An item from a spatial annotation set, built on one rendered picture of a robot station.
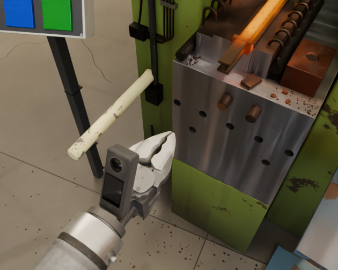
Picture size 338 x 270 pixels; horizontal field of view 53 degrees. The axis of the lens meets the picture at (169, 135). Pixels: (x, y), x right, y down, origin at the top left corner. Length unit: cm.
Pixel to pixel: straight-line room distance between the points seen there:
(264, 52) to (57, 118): 147
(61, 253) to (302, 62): 65
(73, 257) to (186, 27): 79
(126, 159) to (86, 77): 180
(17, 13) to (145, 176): 59
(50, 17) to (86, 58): 148
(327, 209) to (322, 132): 33
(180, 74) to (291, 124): 31
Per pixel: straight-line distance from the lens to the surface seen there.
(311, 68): 86
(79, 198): 174
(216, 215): 143
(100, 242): 53
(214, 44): 90
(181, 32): 113
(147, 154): 61
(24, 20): 99
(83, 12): 93
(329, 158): 122
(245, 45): 83
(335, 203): 91
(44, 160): 192
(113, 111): 117
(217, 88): 89
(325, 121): 112
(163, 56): 123
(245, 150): 101
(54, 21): 95
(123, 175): 52
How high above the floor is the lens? 150
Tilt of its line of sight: 52 degrees down
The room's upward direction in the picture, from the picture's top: straight up
